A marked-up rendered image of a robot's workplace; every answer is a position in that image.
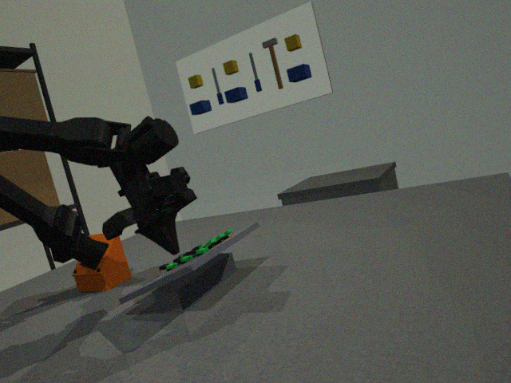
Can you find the grey switch panel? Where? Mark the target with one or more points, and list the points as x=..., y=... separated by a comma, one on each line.
x=192, y=275

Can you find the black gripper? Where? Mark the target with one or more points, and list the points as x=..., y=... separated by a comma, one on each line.
x=157, y=225

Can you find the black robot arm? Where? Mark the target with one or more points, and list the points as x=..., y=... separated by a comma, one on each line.
x=86, y=140

